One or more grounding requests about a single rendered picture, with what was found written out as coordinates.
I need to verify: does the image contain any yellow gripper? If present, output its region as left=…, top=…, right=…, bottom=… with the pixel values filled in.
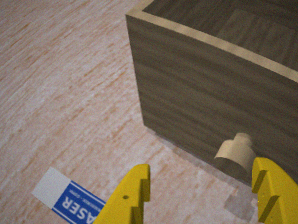
left=93, top=157, right=298, bottom=224

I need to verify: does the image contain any white and blue eraser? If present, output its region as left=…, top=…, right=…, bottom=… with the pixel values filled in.
left=31, top=167, right=106, bottom=224

